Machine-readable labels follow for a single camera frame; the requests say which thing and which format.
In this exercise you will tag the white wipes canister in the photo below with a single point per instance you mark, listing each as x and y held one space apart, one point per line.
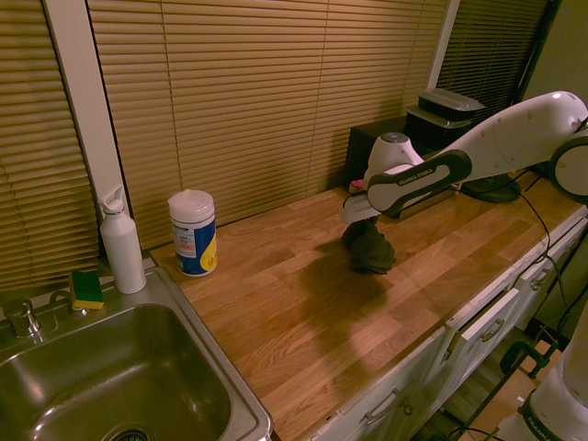
193 234

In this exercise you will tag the round metal cabinet knob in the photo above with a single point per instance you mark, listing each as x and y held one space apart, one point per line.
408 408

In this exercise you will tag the black clamp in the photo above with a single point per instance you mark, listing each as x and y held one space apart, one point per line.
528 358

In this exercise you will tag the stainless steel sink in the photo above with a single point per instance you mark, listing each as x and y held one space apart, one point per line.
115 367

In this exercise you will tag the dark window blind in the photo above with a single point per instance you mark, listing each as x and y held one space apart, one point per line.
487 50

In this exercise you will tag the chrome faucet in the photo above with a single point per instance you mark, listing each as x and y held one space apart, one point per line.
23 319

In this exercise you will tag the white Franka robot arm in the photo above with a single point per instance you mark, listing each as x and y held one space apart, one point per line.
505 133

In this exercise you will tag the wide beige window blind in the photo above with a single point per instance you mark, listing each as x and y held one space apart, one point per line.
257 101

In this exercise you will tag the narrow beige window blind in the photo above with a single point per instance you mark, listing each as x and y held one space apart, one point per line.
37 161

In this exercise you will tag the black stand pole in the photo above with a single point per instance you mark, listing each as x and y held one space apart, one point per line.
535 46

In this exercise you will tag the large black lidded container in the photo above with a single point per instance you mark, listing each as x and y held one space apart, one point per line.
432 133

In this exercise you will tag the white water bottle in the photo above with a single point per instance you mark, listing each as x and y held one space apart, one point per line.
121 248

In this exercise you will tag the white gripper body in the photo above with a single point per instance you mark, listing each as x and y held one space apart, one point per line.
358 209

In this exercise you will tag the white open drawer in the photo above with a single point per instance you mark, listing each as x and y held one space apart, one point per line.
491 321

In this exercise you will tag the dark grey cloth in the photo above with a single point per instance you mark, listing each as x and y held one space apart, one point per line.
369 250

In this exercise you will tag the green yellow sponge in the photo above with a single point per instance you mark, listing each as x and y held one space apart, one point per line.
86 289

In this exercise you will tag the black steel microwave oven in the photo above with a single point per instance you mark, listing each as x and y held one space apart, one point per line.
372 147

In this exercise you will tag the black round stand base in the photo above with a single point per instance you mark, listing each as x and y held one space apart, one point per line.
491 190

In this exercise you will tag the small black lidded container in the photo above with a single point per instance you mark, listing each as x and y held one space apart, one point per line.
448 101

